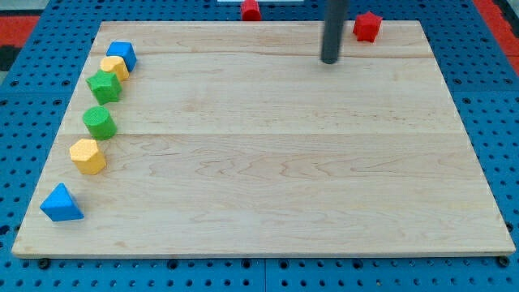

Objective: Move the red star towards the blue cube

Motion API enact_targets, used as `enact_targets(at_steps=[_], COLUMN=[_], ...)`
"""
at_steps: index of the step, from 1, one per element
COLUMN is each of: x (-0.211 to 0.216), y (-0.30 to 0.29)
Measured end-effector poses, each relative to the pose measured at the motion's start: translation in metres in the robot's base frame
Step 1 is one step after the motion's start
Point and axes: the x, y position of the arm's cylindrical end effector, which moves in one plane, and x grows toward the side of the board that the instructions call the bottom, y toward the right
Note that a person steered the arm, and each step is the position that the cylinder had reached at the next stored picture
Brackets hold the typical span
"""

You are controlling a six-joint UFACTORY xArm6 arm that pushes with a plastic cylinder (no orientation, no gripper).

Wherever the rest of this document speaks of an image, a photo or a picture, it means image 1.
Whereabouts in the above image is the red star block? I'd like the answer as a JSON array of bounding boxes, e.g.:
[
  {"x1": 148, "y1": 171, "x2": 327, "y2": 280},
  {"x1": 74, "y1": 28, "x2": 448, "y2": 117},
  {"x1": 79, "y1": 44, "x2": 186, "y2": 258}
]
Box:
[{"x1": 353, "y1": 11, "x2": 383, "y2": 42}]

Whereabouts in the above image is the green star block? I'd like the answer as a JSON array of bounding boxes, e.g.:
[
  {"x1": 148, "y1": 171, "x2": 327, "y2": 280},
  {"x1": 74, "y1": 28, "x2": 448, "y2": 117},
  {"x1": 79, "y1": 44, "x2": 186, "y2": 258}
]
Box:
[{"x1": 86, "y1": 70, "x2": 122, "y2": 105}]

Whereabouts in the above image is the blue cube block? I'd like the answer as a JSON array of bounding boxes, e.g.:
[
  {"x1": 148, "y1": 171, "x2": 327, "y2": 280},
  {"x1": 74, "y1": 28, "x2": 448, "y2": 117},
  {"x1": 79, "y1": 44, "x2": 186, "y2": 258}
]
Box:
[{"x1": 106, "y1": 41, "x2": 137, "y2": 72}]

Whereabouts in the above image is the light wooden board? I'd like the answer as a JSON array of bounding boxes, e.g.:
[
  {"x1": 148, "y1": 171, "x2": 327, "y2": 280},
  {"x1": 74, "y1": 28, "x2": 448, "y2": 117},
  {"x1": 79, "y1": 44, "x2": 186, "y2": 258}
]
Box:
[{"x1": 12, "y1": 21, "x2": 516, "y2": 259}]

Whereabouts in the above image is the red block at top edge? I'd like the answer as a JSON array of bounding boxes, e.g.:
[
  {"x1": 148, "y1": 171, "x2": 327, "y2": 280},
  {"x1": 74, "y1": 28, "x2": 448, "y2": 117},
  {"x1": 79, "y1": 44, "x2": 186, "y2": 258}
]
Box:
[{"x1": 240, "y1": 0, "x2": 262, "y2": 21}]

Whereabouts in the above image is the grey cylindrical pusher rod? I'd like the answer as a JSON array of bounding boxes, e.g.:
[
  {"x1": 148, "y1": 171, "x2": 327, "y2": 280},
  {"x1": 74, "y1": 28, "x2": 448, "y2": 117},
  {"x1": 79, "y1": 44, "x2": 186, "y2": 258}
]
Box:
[{"x1": 320, "y1": 0, "x2": 350, "y2": 64}]

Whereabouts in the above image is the green cylinder block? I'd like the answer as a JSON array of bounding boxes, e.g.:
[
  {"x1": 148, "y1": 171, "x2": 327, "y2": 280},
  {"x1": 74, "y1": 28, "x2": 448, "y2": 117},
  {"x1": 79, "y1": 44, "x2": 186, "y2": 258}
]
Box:
[{"x1": 82, "y1": 105, "x2": 117, "y2": 140}]

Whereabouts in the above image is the yellow rounded block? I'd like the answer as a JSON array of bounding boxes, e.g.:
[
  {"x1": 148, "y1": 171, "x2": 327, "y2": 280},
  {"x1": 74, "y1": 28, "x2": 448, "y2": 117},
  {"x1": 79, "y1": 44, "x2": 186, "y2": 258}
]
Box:
[{"x1": 100, "y1": 56, "x2": 130, "y2": 81}]

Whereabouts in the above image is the yellow hexagon block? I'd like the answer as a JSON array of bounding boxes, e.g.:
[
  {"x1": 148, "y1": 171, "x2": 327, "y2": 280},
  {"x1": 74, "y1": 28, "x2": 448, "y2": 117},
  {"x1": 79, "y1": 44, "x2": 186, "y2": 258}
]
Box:
[{"x1": 69, "y1": 139, "x2": 107, "y2": 175}]

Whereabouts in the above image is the blue triangle block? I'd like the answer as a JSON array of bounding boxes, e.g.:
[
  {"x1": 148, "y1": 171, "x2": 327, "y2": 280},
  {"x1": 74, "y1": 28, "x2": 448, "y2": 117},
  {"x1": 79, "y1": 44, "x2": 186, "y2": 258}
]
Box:
[{"x1": 40, "y1": 182, "x2": 84, "y2": 221}]

